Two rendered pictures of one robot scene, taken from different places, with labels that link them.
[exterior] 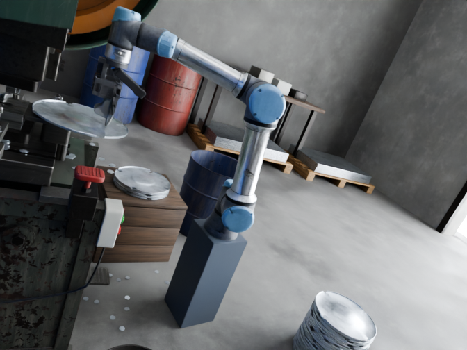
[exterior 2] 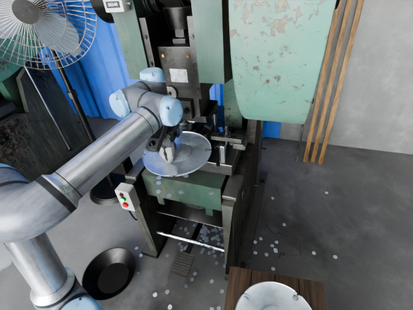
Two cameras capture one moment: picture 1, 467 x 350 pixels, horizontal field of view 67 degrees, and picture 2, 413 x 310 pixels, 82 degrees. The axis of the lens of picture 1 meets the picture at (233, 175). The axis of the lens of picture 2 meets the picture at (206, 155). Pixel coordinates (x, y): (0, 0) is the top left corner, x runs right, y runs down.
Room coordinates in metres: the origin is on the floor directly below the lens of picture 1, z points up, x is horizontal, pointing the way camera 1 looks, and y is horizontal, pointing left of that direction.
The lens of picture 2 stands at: (1.78, 0.11, 1.39)
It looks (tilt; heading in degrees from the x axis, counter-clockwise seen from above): 38 degrees down; 142
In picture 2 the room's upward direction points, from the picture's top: 6 degrees counter-clockwise
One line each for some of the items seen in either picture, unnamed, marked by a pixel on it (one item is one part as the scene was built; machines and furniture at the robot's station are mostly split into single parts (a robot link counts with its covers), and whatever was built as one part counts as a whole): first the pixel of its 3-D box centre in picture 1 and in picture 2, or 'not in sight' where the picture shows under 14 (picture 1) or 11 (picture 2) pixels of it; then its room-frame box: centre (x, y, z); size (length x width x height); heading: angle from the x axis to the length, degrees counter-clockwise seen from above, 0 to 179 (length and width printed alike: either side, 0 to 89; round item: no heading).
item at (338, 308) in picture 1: (345, 314); not in sight; (1.37, -0.70, 0.26); 0.29 x 0.29 x 0.01
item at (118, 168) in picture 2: (78, 215); (123, 172); (0.80, 0.34, 0.62); 0.10 x 0.06 x 0.20; 29
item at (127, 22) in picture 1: (125, 28); (153, 87); (1.09, 0.46, 1.09); 0.09 x 0.08 x 0.11; 102
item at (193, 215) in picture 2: not in sight; (203, 192); (0.96, 0.71, 0.31); 0.43 x 0.42 x 0.01; 29
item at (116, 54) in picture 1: (118, 54); not in sight; (1.09, 0.47, 1.02); 0.08 x 0.08 x 0.05
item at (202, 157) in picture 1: (210, 196); not in sight; (2.13, 0.09, 0.24); 0.42 x 0.42 x 0.48
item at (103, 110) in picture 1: (103, 112); (165, 151); (1.08, 0.46, 0.83); 0.06 x 0.03 x 0.09; 119
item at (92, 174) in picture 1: (87, 184); not in sight; (0.79, 0.34, 0.72); 0.07 x 0.06 x 0.08; 119
